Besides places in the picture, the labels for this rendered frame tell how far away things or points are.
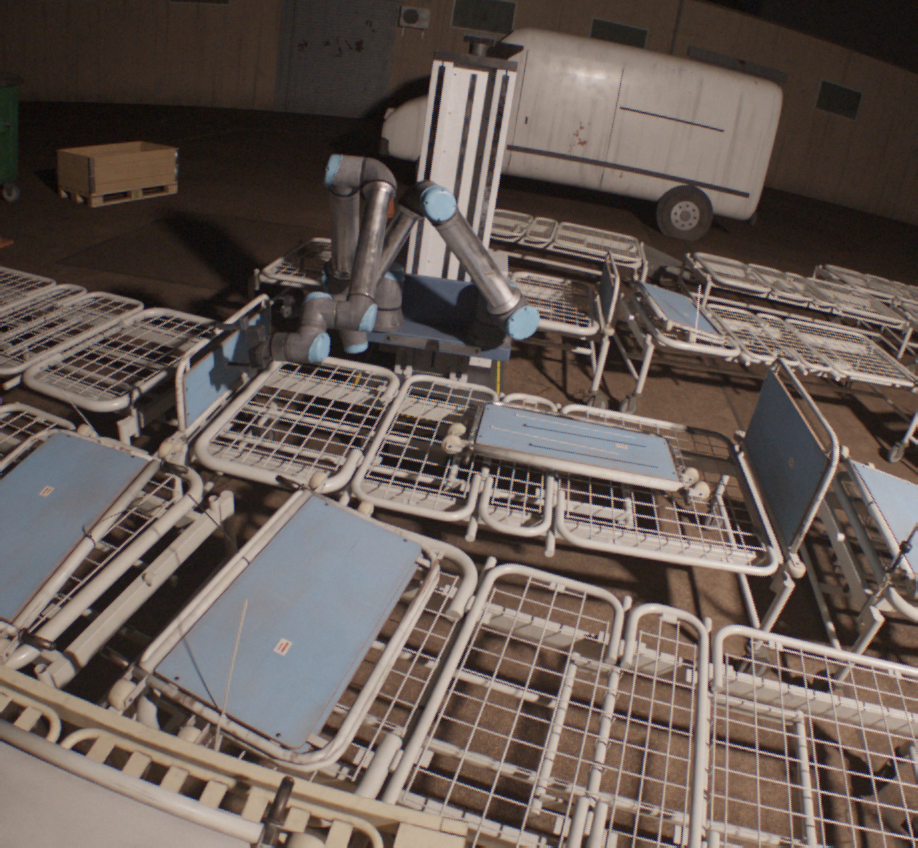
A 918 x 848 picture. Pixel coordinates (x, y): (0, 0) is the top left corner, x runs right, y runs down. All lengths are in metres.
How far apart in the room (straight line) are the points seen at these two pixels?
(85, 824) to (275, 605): 0.65
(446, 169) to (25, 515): 2.05
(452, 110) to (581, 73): 6.39
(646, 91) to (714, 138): 1.15
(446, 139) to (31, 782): 2.55
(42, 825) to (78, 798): 0.07
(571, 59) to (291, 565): 8.19
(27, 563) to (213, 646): 0.57
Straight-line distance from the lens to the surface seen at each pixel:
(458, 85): 2.84
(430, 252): 2.95
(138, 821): 1.16
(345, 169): 2.36
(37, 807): 1.22
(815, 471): 2.15
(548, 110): 9.10
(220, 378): 2.41
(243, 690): 1.41
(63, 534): 1.86
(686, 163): 9.51
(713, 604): 2.74
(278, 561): 1.64
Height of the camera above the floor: 1.69
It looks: 27 degrees down
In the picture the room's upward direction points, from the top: 9 degrees clockwise
